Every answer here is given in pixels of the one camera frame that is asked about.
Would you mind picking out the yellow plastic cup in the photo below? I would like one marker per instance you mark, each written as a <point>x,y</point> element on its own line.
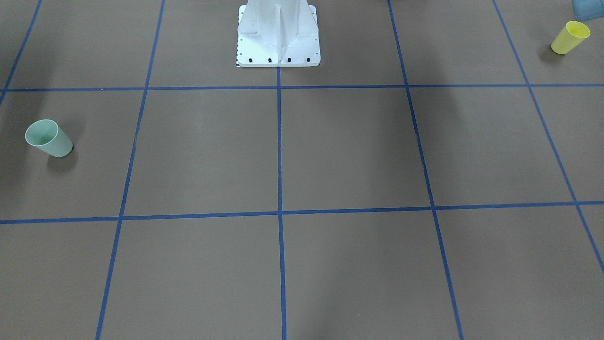
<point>572,35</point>

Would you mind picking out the green plastic cup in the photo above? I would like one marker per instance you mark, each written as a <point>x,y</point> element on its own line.
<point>47,136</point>

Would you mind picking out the white pedestal column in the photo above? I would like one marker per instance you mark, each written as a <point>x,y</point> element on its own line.
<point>277,33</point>

